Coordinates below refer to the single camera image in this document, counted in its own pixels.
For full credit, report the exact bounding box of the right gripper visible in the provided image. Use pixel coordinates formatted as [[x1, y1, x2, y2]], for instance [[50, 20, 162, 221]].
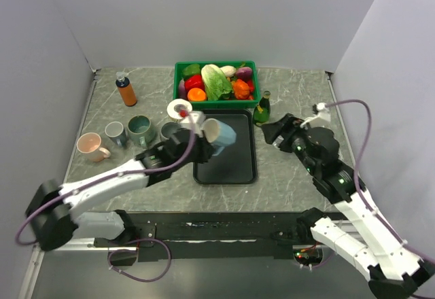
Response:
[[261, 112, 319, 176]]

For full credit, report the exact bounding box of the light blue mug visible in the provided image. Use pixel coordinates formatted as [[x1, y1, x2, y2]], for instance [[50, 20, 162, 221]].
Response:
[[201, 118, 237, 156]]

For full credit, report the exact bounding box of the grey mug white rim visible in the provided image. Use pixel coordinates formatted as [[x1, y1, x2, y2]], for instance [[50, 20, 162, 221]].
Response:
[[160, 122, 180, 141]]

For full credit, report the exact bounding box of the teal glazed mug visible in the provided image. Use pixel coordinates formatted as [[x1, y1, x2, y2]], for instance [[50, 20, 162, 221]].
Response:
[[127, 115, 156, 148]]

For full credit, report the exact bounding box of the small grey mug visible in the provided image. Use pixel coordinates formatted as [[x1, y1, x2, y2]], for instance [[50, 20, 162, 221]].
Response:
[[105, 121, 128, 148]]

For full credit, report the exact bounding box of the pink mug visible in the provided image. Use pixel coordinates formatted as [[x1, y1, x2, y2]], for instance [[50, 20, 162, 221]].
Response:
[[76, 133, 111, 162]]

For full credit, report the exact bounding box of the pale grey mug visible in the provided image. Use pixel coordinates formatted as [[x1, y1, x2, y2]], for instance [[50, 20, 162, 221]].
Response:
[[273, 136, 284, 148]]

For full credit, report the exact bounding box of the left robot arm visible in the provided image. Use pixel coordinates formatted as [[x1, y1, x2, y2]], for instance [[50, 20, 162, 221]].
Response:
[[25, 129, 221, 251]]

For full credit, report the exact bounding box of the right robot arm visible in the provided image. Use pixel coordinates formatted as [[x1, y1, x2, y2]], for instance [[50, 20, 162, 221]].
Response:
[[261, 114, 434, 298]]

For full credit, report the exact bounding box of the green glass bottle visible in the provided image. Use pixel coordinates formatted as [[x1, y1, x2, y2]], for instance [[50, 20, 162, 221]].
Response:
[[253, 90, 271, 126]]

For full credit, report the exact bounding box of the black tray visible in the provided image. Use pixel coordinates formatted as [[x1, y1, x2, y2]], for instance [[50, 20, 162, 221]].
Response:
[[193, 109, 258, 185]]

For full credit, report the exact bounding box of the orange bumpy pumpkin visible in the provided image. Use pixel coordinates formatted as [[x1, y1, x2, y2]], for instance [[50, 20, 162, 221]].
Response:
[[232, 80, 251, 100]]

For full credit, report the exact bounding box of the red chili pepper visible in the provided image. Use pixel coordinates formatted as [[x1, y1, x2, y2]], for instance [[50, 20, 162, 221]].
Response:
[[247, 80, 255, 101]]

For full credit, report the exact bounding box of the orange tomato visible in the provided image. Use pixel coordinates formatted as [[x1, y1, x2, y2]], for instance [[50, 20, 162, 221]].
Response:
[[187, 88, 207, 102]]

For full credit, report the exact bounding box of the purple eggplant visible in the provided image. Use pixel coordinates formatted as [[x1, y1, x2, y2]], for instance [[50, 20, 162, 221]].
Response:
[[177, 79, 188, 101]]

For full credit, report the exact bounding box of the purple onion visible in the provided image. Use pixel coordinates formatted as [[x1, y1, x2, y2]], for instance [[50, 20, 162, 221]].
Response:
[[235, 67, 254, 80]]

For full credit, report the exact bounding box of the napa cabbage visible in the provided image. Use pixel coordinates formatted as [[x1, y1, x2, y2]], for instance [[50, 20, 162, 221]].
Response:
[[201, 64, 232, 101]]

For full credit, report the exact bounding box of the red bell pepper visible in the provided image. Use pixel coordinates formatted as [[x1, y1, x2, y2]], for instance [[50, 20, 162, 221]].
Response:
[[184, 74, 205, 92]]

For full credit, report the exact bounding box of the white potato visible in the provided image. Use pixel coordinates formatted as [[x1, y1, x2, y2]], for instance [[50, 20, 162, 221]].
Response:
[[220, 65, 237, 77]]

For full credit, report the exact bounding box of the green bell pepper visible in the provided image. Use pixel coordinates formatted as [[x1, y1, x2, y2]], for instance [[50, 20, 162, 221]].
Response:
[[181, 63, 201, 80]]

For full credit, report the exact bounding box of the orange spray bottle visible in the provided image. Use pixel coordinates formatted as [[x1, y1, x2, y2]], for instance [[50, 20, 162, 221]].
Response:
[[116, 71, 137, 107]]

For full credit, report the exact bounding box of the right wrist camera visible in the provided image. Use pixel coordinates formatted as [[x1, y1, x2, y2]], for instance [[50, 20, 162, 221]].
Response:
[[300, 103, 331, 129]]

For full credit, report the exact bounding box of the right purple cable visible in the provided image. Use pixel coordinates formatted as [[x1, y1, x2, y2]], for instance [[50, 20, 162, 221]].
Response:
[[326, 99, 435, 299]]

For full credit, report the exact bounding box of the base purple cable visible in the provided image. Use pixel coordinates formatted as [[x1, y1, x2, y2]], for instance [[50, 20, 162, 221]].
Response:
[[107, 238, 173, 283]]

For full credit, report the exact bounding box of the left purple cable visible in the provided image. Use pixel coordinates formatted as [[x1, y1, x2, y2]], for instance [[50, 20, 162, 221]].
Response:
[[14, 122, 197, 246]]

